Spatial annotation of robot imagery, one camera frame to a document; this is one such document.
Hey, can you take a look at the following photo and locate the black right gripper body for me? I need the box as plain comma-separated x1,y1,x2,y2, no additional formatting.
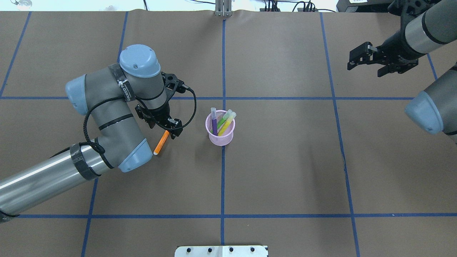
375,30,418,70

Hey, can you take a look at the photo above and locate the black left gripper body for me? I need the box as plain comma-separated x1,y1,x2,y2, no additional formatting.
135,102,171,130

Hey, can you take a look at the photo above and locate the orange marker pen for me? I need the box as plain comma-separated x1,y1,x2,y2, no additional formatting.
153,130,170,156

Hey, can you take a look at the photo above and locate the purple marker pen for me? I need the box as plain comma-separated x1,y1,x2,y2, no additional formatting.
210,107,218,136

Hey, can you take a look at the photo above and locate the green marker pen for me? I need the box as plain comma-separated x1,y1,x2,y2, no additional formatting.
217,109,233,131

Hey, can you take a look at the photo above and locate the pink mesh pen holder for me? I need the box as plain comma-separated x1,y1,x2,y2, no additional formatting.
205,114,236,146

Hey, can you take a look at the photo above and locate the yellow marker pen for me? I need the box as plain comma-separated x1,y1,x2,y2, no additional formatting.
217,112,236,136

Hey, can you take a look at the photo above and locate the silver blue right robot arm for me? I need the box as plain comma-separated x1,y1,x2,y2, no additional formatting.
347,0,457,142

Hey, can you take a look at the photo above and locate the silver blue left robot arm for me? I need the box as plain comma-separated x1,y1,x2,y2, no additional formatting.
0,44,192,223

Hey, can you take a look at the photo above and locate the black device top right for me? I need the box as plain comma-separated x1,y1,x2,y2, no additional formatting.
336,0,394,13

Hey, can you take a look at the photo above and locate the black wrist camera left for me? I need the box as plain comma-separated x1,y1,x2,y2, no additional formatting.
161,72,191,101

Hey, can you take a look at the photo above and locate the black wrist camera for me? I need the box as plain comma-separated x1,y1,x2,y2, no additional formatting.
387,0,436,17
161,72,191,101

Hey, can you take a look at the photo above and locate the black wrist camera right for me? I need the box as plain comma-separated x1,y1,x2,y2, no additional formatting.
387,0,436,17

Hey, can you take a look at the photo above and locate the aluminium frame post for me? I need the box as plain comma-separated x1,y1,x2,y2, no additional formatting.
214,0,233,17

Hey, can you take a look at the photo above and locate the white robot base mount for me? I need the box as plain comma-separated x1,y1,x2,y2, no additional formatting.
174,245,269,257

